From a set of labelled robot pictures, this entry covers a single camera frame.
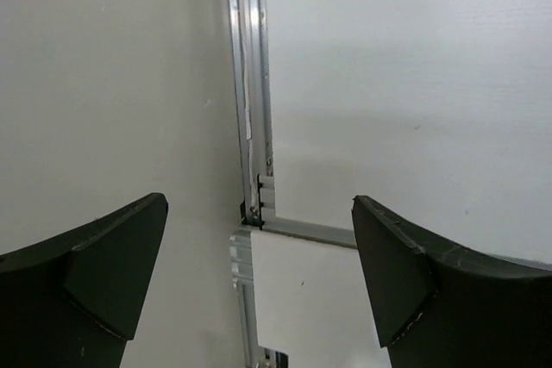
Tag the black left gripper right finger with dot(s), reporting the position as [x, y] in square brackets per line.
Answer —
[437, 303]

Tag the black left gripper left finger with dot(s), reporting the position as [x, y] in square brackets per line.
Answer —
[75, 300]

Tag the aluminium frame rail left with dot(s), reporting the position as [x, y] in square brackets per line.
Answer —
[248, 30]

